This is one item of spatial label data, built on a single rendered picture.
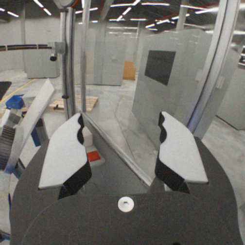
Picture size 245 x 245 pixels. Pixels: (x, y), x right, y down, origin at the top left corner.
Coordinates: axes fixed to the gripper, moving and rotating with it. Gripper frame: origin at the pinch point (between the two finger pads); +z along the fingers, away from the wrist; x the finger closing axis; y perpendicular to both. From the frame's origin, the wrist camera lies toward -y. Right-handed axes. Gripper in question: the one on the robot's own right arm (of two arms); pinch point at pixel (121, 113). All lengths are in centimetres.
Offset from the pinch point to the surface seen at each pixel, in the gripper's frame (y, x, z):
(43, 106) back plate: 11.9, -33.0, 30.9
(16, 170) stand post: 48, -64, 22
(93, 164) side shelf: 58, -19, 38
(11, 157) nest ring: 29, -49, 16
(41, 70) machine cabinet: 34, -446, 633
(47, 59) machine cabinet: -22, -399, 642
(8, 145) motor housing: 25, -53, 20
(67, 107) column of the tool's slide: 32, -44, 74
